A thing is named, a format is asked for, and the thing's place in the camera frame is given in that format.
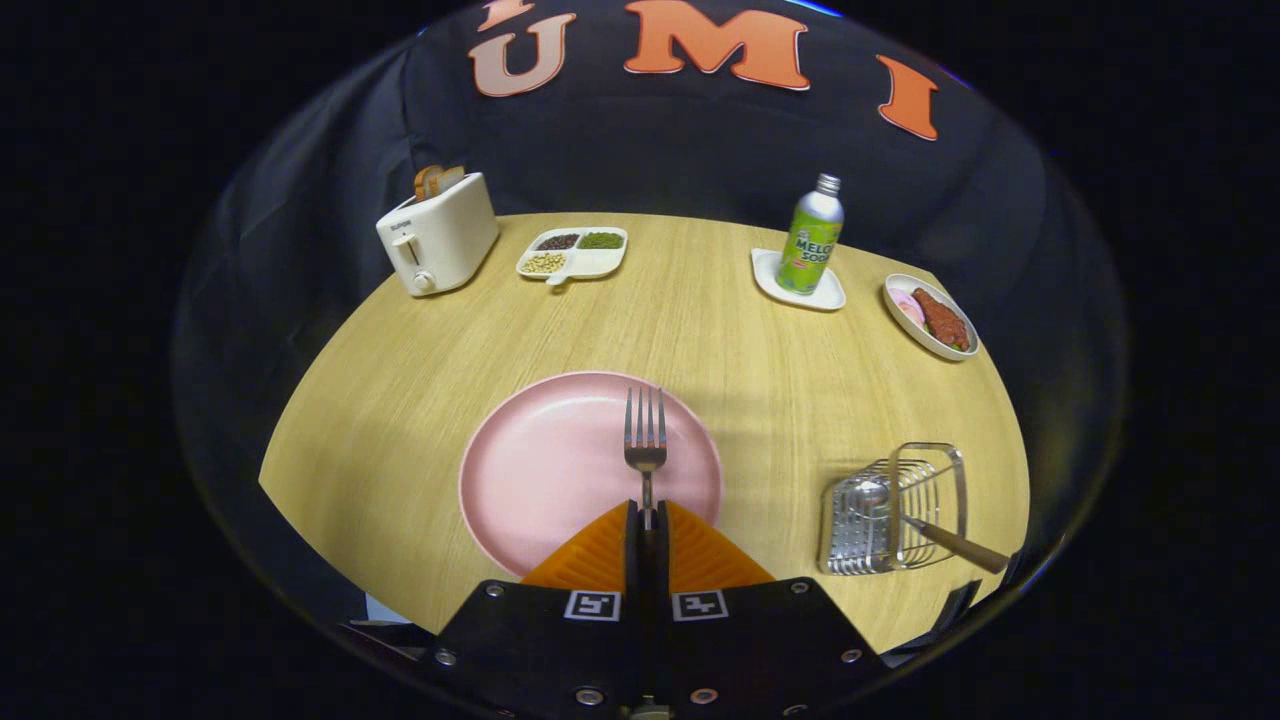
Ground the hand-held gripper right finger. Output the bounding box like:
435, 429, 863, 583
648, 500, 886, 720

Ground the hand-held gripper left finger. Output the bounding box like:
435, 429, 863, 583
420, 500, 648, 720

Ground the spoon with wooden handle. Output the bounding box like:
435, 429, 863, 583
855, 478, 1011, 575

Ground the fork with wooden handle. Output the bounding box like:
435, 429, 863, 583
624, 387, 668, 531

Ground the pink plate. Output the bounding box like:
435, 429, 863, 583
459, 371, 724, 579

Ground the white food bowl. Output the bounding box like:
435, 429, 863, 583
883, 273, 981, 362

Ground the red meat piece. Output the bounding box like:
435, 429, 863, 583
911, 288, 970, 350

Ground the white square coaster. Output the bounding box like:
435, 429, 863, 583
751, 248, 847, 312

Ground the white divided dish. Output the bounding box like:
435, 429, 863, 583
516, 227, 630, 287

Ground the green soda bottle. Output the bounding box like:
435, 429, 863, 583
776, 173, 845, 296

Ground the cream toaster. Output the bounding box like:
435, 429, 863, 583
376, 172, 500, 298

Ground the black backdrop cloth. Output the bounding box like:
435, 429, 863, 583
170, 0, 1129, 601

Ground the metal wire cutlery rack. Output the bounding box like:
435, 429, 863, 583
818, 442, 968, 577

